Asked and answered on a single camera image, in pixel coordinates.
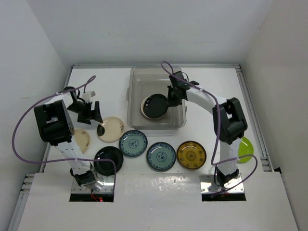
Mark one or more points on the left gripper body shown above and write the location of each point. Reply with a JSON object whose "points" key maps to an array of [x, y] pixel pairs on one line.
{"points": [[83, 109]]}

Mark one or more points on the lime green plate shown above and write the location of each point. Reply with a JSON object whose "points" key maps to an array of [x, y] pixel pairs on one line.
{"points": [[245, 151]]}

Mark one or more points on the black plate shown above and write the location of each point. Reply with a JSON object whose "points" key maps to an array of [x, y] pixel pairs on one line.
{"points": [[113, 161], [155, 107]]}

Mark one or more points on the clear plastic bin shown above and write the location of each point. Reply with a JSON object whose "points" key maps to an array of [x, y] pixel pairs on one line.
{"points": [[145, 81]]}

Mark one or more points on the cream plate green patch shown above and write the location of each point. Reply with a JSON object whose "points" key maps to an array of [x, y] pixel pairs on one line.
{"points": [[144, 106], [111, 129]]}

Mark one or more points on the teal patterned plate left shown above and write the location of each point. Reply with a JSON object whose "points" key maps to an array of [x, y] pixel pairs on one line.
{"points": [[133, 143]]}

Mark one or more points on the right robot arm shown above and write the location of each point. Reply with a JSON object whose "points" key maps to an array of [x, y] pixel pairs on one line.
{"points": [[228, 118]]}

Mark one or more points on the teal patterned plate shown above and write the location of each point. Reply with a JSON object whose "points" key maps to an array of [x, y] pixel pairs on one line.
{"points": [[133, 143], [161, 156]]}

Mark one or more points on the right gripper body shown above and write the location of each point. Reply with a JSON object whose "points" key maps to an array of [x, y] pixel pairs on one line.
{"points": [[173, 89]]}

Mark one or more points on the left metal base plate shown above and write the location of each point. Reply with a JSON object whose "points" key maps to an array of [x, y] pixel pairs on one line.
{"points": [[103, 185]]}

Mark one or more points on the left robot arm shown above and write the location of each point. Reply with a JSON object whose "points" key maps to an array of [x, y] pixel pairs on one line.
{"points": [[56, 128]]}

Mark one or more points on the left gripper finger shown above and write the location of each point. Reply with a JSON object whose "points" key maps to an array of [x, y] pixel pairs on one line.
{"points": [[84, 120], [96, 114]]}

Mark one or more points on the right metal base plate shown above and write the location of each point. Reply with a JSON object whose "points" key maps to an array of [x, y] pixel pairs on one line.
{"points": [[208, 186]]}

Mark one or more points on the yellow patterned plate near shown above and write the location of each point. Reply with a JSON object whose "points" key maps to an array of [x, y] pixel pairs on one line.
{"points": [[191, 155]]}

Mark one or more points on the cream plate near left edge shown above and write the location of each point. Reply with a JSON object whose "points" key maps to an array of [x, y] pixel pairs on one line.
{"points": [[82, 138]]}

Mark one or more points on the metal base plate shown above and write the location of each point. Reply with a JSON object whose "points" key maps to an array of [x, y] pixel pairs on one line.
{"points": [[103, 185], [208, 186]]}

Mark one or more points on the teal patterned plate right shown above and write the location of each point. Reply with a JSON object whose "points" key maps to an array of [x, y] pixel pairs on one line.
{"points": [[161, 156]]}

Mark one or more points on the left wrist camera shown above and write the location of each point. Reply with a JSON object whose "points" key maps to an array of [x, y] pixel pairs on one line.
{"points": [[87, 96]]}

